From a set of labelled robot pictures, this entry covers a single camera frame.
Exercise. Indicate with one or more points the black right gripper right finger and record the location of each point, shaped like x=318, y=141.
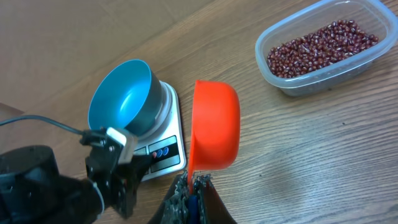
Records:
x=211, y=209

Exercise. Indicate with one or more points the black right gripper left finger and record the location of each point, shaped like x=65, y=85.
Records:
x=174, y=209

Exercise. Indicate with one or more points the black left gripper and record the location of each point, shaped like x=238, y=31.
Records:
x=33, y=190

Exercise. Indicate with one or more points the red measuring scoop blue handle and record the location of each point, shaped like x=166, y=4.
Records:
x=215, y=134

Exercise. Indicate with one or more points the white kitchen scale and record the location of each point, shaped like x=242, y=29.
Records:
x=164, y=140

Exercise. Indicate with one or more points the blue bowl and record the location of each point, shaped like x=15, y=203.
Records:
x=129, y=97

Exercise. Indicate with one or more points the red beans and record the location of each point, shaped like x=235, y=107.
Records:
x=328, y=45

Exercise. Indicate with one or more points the clear plastic container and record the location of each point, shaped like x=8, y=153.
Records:
x=372, y=16

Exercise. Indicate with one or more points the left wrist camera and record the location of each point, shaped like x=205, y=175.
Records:
x=110, y=146

